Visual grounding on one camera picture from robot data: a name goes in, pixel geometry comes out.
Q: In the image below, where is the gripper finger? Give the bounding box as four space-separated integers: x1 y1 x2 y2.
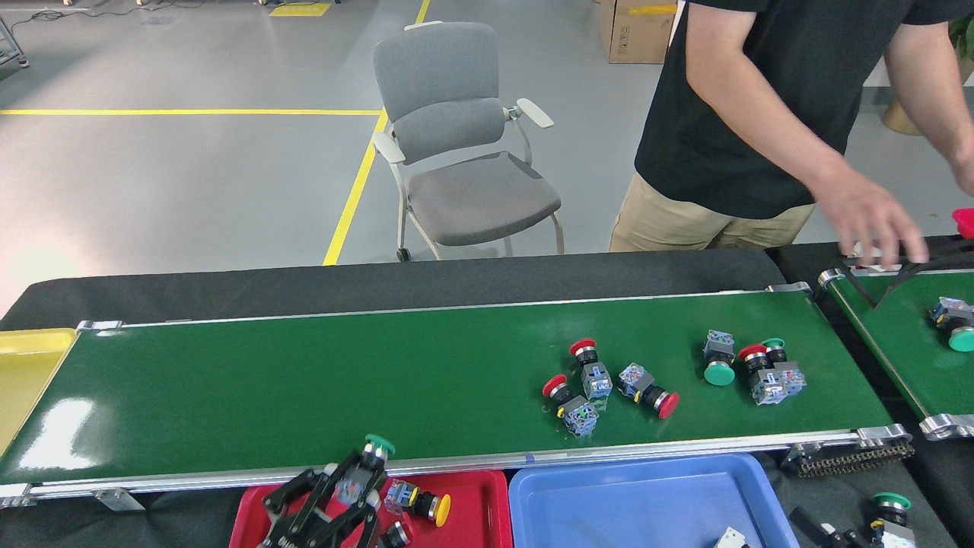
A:
788 505 842 548

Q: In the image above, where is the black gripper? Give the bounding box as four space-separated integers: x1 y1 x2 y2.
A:
261 449 381 548

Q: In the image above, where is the red mushroom push-button switch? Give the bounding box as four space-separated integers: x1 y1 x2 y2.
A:
377 511 417 548
617 362 681 421

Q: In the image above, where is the yellow mushroom push-button switch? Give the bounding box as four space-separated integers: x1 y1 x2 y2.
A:
384 480 452 528

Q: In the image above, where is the green conveyor belt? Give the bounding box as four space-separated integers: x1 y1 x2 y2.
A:
818 268 974 441
0 282 914 512

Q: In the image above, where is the red plastic tray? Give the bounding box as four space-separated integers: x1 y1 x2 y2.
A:
228 470 512 548

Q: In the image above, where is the blue plastic tray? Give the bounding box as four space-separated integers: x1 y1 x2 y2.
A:
508 453 801 548

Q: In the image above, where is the yellow plastic tray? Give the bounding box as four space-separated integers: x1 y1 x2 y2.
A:
0 327 78 457

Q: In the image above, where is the person's right hand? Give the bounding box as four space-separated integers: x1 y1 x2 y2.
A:
810 164 931 269

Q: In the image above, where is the person's left hand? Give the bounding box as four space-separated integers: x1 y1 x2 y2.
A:
951 141 974 197

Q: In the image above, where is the potted plant brown pot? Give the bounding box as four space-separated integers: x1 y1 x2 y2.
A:
883 15 974 136

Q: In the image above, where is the grey office chair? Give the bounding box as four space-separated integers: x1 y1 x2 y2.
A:
371 21 565 263

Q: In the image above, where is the person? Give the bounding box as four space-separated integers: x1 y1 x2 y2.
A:
609 0 974 269

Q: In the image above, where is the cardboard box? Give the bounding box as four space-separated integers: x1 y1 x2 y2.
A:
600 0 678 65

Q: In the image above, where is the black drive chain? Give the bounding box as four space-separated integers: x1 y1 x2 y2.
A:
795 441 916 479

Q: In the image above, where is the black cable bundle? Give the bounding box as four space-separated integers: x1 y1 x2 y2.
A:
841 251 974 311

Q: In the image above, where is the metal frame stand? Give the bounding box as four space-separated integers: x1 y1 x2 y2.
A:
0 15 30 68

